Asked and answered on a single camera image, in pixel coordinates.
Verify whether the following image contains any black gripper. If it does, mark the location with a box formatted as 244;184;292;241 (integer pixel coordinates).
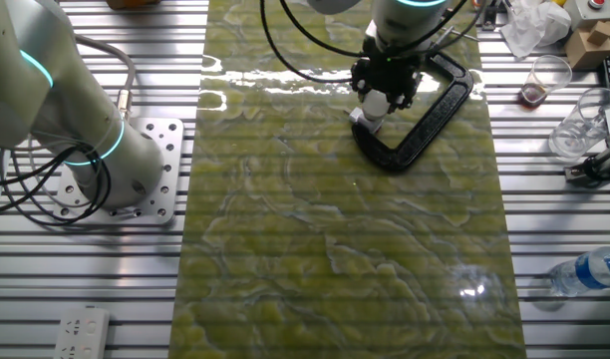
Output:
350;37;426;114

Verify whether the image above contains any white light bulb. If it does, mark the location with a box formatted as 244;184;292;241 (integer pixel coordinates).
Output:
361;89;391;122

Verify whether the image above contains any black C-clamp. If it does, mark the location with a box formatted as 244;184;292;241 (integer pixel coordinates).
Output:
351;49;475;174

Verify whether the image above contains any green marble pattern mat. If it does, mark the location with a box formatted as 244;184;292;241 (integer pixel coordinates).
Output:
167;0;528;359

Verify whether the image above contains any plastic cup with brown liquid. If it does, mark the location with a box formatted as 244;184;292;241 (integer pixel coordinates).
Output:
519;54;574;109

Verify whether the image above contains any crumpled white tissue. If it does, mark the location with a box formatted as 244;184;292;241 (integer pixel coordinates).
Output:
499;0;573;59

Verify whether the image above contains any clear plastic cup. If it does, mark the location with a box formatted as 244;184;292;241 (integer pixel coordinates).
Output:
547;87;610;163

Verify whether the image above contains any small cardboard box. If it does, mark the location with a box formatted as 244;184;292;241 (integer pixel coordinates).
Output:
564;27;610;72

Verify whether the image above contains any grey emergency stop box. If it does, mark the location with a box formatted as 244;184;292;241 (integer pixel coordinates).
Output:
563;0;610;30

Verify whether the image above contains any small wooden block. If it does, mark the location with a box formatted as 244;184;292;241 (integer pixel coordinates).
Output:
586;19;610;48

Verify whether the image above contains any clear water bottle blue cap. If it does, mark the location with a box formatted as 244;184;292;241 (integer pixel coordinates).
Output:
547;245;610;299

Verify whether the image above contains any white power strip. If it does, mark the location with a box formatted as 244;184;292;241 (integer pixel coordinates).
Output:
52;304;112;359

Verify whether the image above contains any black camera cable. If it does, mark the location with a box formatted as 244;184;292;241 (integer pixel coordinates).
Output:
258;0;488;85

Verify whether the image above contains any silver camera with black mount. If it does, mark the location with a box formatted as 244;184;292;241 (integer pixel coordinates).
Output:
563;148;610;189

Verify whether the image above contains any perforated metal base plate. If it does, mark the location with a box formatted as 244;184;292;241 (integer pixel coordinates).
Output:
52;116;185;227

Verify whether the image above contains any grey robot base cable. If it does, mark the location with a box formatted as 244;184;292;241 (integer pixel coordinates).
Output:
74;34;138;122

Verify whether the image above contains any black base cable bundle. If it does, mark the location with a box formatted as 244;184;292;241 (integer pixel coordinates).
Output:
0;142;113;226

